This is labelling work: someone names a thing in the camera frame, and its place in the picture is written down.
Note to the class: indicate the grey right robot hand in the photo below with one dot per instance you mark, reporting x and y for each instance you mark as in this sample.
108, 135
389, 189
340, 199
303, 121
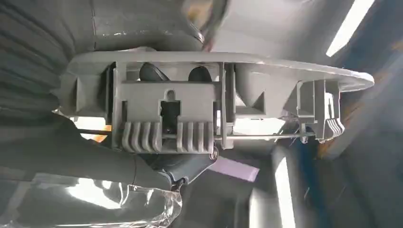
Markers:
78, 163

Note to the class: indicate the long ceiling light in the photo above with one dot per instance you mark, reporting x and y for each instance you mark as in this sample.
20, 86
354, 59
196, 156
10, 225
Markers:
349, 28

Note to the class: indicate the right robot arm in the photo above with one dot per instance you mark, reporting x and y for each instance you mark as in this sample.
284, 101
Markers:
25, 63

